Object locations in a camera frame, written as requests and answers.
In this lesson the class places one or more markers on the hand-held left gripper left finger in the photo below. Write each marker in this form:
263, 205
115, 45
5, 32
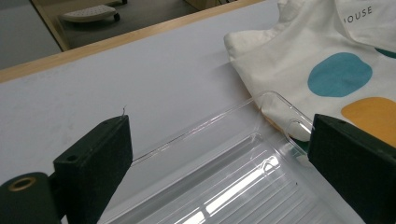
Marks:
93, 168

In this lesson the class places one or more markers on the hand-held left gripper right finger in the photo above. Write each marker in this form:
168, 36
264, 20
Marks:
355, 168

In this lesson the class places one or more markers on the clear plastic tray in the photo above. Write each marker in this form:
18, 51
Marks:
236, 174

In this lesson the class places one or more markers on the white tote bag coloured spots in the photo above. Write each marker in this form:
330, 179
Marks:
280, 62

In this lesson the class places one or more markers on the pale grey table mat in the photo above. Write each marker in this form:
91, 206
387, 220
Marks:
124, 77

